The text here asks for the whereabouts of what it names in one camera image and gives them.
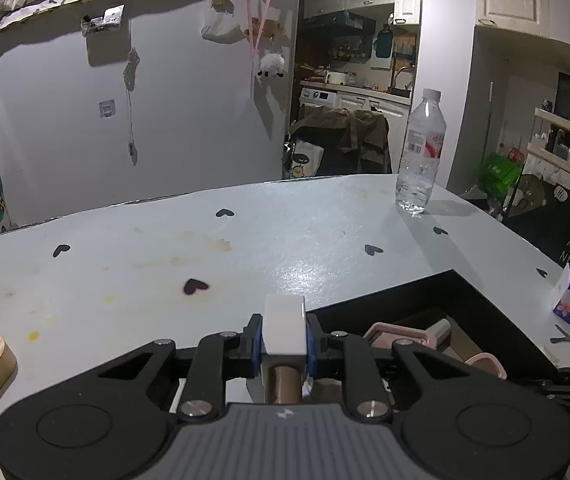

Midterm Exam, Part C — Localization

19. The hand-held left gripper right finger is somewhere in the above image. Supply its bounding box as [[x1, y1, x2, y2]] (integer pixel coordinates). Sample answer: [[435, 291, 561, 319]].
[[305, 312, 472, 423]]

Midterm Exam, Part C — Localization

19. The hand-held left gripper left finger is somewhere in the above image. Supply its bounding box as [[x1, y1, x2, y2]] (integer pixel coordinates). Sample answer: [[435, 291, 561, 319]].
[[97, 313, 264, 423]]

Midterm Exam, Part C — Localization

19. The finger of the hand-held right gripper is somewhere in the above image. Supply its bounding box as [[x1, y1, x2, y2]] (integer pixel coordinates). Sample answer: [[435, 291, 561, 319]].
[[530, 379, 570, 404]]

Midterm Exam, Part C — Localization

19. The white cap bronze bottle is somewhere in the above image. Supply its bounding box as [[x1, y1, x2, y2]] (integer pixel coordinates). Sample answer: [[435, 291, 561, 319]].
[[259, 294, 311, 406]]

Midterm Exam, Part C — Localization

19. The pink rounded container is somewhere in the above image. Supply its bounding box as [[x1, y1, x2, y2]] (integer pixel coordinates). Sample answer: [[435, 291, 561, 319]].
[[464, 352, 509, 382]]

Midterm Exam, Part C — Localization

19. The pink rectangular frame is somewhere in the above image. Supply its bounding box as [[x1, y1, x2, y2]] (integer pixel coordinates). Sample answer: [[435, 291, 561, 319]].
[[363, 322, 439, 357]]

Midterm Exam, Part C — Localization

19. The black cardboard box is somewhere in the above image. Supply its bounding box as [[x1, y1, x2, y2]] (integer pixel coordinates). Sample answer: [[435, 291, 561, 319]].
[[305, 269, 570, 407]]

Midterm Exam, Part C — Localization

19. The grey plastic tube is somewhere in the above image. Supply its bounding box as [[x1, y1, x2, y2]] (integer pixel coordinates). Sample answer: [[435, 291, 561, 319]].
[[425, 317, 454, 347]]

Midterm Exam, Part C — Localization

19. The black cabinet with white lettering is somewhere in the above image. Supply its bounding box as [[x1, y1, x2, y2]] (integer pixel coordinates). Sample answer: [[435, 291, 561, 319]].
[[502, 174, 570, 272]]

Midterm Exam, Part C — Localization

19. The white cartoon paper bag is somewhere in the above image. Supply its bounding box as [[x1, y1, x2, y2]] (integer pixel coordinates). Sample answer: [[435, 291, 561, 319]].
[[287, 140, 326, 180]]

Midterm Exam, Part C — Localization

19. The white storage rack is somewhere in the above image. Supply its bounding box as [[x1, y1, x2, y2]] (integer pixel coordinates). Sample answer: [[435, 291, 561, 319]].
[[527, 107, 570, 177]]

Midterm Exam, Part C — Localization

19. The green shopping bag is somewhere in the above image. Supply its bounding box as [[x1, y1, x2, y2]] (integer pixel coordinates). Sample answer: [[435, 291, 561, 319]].
[[480, 152, 524, 196]]

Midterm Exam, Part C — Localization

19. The clear plastic water bottle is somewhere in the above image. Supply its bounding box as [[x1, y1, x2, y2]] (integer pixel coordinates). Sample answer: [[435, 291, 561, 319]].
[[395, 88, 448, 217]]

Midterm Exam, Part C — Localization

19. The white washing machine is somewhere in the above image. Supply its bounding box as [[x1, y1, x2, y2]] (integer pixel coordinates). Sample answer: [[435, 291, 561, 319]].
[[298, 87, 412, 122]]

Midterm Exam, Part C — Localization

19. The white plush sheep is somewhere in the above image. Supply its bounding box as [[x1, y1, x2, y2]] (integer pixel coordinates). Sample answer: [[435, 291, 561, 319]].
[[257, 51, 286, 79]]

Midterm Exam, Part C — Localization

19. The kitchen faucet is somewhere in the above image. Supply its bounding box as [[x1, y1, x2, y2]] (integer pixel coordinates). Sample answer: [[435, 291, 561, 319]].
[[392, 65, 415, 93]]

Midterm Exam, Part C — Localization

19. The pink ribbon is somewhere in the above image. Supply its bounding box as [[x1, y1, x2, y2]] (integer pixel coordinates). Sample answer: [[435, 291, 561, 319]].
[[244, 0, 277, 97]]

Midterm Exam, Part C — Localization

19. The white hanging bag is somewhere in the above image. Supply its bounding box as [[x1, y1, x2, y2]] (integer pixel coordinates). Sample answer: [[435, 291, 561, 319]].
[[201, 4, 244, 44]]

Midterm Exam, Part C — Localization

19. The hanging wall cord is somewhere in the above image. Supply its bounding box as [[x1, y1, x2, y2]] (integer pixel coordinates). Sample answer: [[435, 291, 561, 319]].
[[122, 47, 141, 167]]

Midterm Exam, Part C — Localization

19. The small wall shelf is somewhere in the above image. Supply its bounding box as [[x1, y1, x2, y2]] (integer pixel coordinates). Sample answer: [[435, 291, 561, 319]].
[[80, 4, 125, 37]]

